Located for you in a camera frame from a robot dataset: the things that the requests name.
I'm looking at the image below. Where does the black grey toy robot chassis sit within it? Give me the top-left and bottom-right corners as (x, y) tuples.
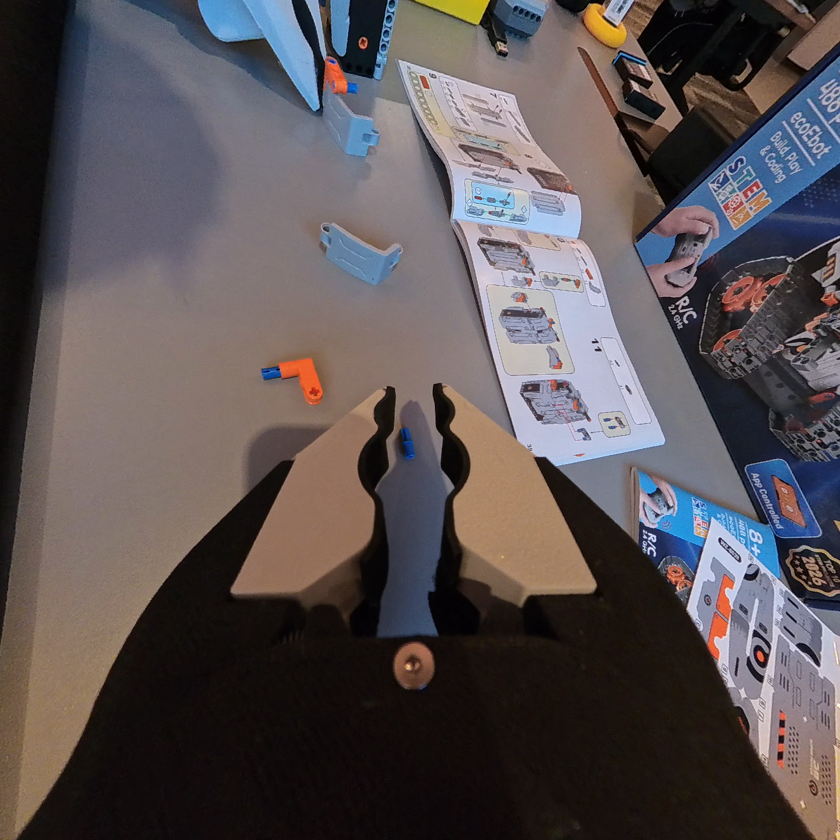
(328, 0), (399, 81)

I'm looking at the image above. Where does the black cube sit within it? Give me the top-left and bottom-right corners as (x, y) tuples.
(648, 105), (752, 204)

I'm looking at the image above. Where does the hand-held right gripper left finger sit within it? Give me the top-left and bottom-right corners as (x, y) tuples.
(230, 386), (398, 637)

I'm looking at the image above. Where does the blue robot kit box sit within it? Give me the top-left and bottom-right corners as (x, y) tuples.
(633, 59), (840, 614)

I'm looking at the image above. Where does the yellow storage bin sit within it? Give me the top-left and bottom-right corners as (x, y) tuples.
(413, 0), (492, 26)

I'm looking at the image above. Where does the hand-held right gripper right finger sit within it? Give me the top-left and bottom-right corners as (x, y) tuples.
(428, 382), (599, 637)

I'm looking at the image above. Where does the grey desk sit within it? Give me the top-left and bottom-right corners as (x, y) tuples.
(0, 0), (762, 834)

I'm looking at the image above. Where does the small black device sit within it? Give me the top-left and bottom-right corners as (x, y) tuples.
(612, 50), (655, 89)
(620, 79), (667, 121)

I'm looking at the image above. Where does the open instruction booklet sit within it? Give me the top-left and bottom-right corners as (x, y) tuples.
(397, 60), (665, 467)

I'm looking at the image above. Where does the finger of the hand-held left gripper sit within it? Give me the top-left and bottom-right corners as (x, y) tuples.
(260, 0), (330, 114)

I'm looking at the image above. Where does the robot sticker sheet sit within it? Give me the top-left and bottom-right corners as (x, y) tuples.
(686, 518), (840, 840)

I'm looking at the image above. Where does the yellow ring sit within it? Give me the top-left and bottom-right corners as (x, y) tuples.
(583, 2), (630, 49)

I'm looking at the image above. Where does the beige cardboard box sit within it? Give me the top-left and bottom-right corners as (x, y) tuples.
(748, 0), (840, 116)

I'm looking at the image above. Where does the grey curved panel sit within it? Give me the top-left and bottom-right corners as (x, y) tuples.
(319, 222), (404, 287)
(321, 88), (382, 158)

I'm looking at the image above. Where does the grey motor block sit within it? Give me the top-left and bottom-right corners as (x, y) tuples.
(492, 0), (550, 38)

